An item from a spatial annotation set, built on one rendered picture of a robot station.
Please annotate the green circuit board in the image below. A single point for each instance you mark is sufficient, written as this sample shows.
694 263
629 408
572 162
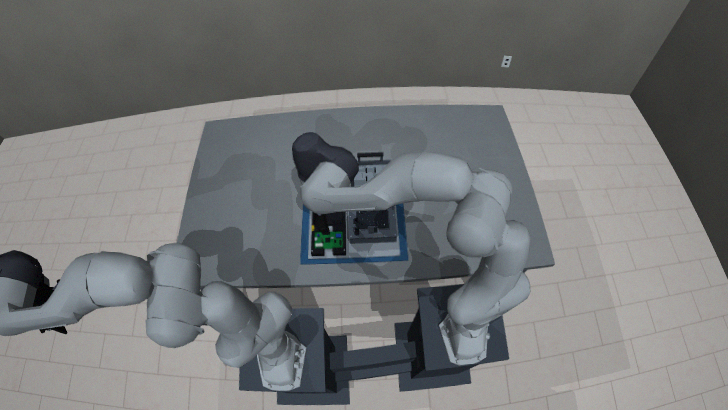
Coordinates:
334 240

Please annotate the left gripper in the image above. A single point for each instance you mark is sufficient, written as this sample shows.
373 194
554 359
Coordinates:
42 295

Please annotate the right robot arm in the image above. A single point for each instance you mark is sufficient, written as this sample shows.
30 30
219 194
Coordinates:
476 228

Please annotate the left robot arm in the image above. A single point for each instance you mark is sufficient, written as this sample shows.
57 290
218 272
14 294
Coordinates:
176 308

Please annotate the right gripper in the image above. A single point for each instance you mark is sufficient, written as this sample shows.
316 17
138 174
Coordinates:
322 223

